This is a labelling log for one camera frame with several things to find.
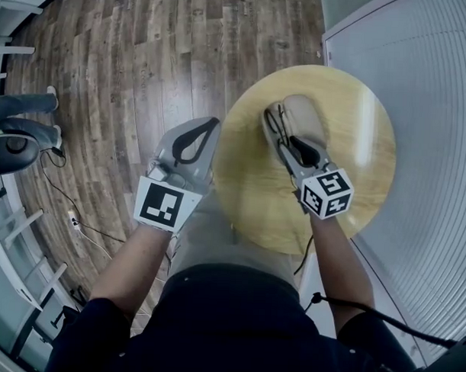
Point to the person's left forearm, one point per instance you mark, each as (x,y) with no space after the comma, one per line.
(131,265)

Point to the round wooden side table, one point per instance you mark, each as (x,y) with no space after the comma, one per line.
(255,190)

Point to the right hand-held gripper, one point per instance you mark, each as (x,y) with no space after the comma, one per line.
(326,192)

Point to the person's grey trousers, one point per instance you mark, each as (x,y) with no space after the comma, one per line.
(216,242)

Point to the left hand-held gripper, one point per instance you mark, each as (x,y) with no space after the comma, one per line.
(160,203)

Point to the eyeglasses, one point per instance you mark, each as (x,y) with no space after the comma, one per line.
(277,124)

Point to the grey shoulder bag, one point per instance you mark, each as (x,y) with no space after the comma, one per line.
(448,368)

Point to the white power strip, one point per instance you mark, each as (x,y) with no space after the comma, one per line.
(74,221)

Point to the person's right forearm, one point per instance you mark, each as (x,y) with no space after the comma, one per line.
(340,269)

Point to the person's dark shirt torso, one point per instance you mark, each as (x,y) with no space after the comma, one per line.
(232,326)

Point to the beige glasses case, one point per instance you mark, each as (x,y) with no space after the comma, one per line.
(308,115)

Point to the white desk with slim legs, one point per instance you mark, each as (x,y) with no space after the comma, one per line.
(9,257)

